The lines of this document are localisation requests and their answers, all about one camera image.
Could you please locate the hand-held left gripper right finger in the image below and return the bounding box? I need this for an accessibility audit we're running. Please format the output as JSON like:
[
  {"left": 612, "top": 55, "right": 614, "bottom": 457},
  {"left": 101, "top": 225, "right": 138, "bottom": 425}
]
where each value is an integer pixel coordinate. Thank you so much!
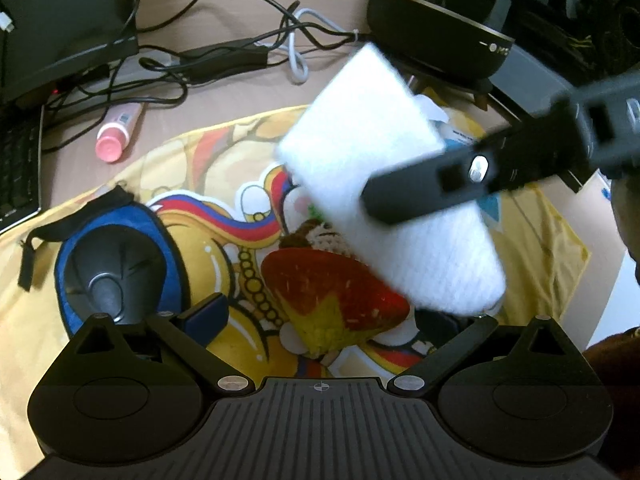
[{"left": 392, "top": 310, "right": 581, "bottom": 395}]

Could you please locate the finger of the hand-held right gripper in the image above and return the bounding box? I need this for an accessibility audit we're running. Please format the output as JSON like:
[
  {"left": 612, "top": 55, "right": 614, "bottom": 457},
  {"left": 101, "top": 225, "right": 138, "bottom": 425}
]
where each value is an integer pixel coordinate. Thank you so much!
[{"left": 360, "top": 99, "right": 597, "bottom": 227}]

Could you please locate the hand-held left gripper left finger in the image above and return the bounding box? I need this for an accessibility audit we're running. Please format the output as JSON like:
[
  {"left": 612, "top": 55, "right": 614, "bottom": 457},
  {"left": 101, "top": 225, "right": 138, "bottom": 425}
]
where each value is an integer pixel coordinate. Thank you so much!
[{"left": 62, "top": 294, "right": 254, "bottom": 395}]

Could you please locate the red yellow crocheted toy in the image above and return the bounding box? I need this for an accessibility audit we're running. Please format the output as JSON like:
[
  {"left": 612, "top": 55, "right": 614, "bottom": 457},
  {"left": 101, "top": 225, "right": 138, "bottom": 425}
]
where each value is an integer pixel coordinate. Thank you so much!
[{"left": 260, "top": 220, "right": 413, "bottom": 361}]

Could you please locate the grey box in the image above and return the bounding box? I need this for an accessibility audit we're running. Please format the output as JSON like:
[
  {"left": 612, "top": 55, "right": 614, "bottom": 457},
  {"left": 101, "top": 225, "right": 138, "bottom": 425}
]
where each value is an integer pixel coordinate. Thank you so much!
[{"left": 490, "top": 42, "right": 571, "bottom": 116}]

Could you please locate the blue black knee pad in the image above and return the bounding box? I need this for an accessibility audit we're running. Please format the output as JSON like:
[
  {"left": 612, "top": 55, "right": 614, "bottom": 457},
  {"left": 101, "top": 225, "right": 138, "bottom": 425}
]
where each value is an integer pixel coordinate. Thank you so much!
[{"left": 20, "top": 185, "right": 191, "bottom": 343}]

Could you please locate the dark cluttered shelf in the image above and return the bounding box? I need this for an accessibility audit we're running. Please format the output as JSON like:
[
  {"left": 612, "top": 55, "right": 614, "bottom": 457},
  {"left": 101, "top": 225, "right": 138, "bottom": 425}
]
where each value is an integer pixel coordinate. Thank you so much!
[{"left": 500, "top": 0, "right": 640, "bottom": 91}]

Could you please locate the yellow printed cartoon cloth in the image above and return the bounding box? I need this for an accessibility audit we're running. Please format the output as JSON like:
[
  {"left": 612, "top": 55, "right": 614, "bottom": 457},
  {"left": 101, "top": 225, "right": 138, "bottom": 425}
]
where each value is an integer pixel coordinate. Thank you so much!
[{"left": 0, "top": 105, "right": 588, "bottom": 461}]

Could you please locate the black round appliance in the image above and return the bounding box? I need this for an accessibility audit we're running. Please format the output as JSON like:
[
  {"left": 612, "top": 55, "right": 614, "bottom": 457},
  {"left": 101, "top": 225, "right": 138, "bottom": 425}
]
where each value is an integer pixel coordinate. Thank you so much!
[{"left": 367, "top": 0, "right": 516, "bottom": 88}]

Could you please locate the dark red cloth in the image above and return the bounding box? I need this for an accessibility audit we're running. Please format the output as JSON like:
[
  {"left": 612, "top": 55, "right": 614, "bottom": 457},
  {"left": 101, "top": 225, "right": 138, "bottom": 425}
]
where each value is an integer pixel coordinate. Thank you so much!
[{"left": 582, "top": 327, "right": 640, "bottom": 480}]

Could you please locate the pink tube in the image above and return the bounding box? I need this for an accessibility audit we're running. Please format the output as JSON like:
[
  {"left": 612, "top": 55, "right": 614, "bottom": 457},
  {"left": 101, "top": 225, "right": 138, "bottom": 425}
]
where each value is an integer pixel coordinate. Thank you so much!
[{"left": 95, "top": 102, "right": 146, "bottom": 163}]

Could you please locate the black power adapter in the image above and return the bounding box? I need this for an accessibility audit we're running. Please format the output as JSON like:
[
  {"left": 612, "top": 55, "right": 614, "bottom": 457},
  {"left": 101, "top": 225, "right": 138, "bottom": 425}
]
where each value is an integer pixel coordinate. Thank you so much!
[{"left": 182, "top": 40, "right": 268, "bottom": 81}]

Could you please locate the black keyboard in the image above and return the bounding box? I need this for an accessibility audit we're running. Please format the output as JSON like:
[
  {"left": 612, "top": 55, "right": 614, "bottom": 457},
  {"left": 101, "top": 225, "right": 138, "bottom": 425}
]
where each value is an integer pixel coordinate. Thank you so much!
[{"left": 0, "top": 105, "right": 43, "bottom": 233}]

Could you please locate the grey power strip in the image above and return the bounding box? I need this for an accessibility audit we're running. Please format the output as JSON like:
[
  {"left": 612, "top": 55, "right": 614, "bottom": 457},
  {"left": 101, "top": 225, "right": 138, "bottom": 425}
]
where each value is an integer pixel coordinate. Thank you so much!
[{"left": 50, "top": 55, "right": 176, "bottom": 106}]

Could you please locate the black computer monitor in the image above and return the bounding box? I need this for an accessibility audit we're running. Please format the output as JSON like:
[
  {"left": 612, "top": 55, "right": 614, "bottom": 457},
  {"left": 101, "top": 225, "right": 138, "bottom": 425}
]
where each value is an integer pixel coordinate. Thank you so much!
[{"left": 0, "top": 0, "right": 138, "bottom": 103}]

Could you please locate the white cable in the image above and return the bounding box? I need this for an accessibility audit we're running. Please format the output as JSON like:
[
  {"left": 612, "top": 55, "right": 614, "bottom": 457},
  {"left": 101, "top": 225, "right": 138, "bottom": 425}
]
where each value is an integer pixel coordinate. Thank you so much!
[{"left": 287, "top": 7, "right": 361, "bottom": 83}]

